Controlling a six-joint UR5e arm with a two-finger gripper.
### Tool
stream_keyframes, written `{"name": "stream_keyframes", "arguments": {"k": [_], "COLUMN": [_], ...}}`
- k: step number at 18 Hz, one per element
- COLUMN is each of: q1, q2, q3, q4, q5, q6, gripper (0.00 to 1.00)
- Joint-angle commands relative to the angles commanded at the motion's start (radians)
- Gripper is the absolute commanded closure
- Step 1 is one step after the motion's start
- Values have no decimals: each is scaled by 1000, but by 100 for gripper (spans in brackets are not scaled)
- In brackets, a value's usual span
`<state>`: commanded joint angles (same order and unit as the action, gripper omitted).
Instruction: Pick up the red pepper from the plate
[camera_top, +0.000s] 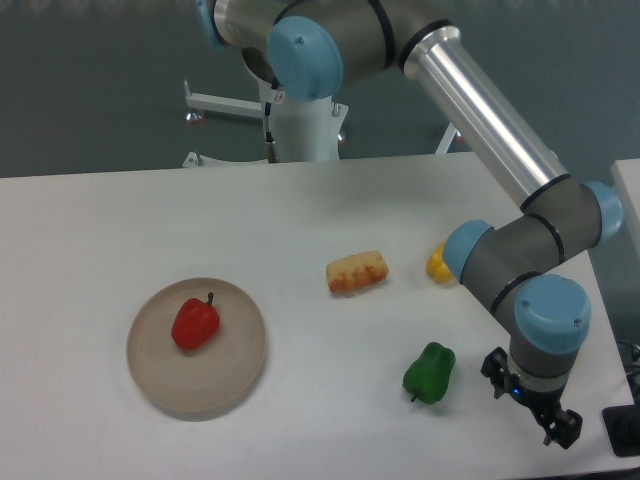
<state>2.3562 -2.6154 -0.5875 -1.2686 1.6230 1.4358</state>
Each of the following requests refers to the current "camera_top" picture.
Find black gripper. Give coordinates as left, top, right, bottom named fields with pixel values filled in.
left=481, top=347, right=583, bottom=449

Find red bell pepper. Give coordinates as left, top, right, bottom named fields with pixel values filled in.
left=171, top=292, right=221, bottom=351

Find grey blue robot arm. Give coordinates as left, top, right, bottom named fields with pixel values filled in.
left=195, top=1, right=623, bottom=448

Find green bell pepper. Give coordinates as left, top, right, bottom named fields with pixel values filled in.
left=402, top=342, right=456, bottom=405

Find yellow bell pepper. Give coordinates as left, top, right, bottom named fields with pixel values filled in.
left=425, top=243, right=455, bottom=284

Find beige round plate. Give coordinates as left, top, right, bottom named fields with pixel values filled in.
left=126, top=278, right=267, bottom=421

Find black device at table edge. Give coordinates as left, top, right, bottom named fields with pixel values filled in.
left=602, top=405, right=639, bottom=458

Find orange bread piece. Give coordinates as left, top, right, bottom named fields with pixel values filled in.
left=326, top=250, right=389, bottom=294

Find white side table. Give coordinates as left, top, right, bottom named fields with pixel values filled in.
left=611, top=158, right=640, bottom=249

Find black cables at right edge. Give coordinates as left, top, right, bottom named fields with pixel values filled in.
left=615, top=339, right=640, bottom=396

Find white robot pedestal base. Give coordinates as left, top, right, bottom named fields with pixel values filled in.
left=180, top=79, right=466, bottom=169

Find black cable on pedestal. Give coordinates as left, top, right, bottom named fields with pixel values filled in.
left=263, top=82, right=284, bottom=164

